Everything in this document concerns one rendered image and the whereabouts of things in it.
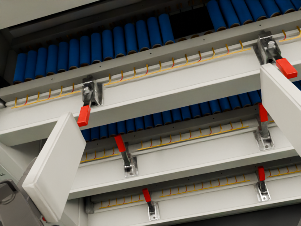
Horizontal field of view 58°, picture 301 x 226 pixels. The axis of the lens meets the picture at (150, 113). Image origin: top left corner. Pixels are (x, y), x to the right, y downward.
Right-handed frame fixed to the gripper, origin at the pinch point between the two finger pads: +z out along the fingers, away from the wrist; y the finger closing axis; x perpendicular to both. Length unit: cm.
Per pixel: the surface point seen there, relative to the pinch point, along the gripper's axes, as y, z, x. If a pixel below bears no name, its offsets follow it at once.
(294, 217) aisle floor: 22, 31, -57
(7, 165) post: -32.1, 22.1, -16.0
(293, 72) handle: 14.4, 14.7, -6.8
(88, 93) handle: -12.3, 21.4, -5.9
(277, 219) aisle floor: 18, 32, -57
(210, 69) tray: 6.1, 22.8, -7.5
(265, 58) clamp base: 13.3, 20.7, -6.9
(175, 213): -7, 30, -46
